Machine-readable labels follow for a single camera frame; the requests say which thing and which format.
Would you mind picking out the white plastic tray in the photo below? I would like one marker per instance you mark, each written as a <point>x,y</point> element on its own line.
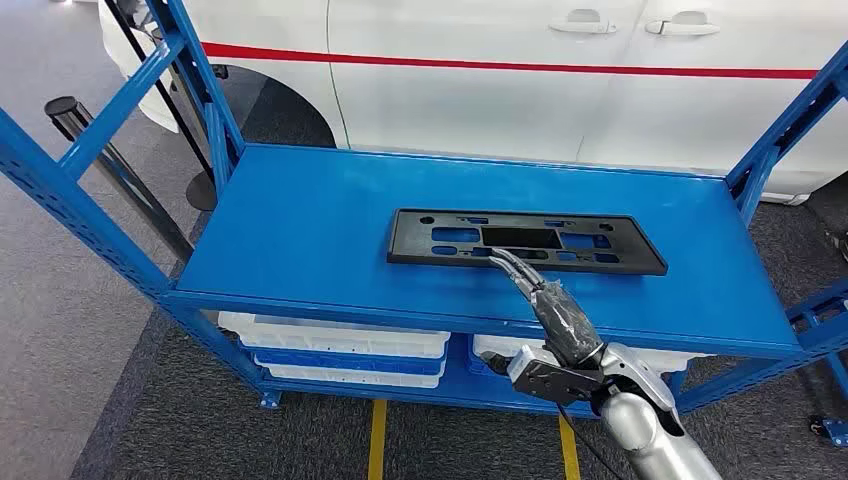
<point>351,378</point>
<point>331,338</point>
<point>490,346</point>

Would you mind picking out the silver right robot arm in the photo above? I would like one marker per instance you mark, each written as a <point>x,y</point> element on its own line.
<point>636,424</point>

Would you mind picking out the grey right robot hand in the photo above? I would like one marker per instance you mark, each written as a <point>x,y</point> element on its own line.
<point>566,324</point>

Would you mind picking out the thick black stanchion post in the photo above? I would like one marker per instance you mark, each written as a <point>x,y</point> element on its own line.
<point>119,172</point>

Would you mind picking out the pale wrist camera with bracket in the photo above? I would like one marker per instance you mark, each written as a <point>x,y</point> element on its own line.
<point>550,384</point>

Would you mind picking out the thin black stanchion with base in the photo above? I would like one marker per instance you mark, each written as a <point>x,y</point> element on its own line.
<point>201,192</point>

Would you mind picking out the blue metal shelf rack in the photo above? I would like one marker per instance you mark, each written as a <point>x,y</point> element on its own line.
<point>298,218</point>

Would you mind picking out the black plastic plate frame part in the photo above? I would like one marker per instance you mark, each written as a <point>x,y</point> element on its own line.
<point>411,248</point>

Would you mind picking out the white car with red stripe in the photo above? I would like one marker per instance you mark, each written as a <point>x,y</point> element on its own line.
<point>464,99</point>

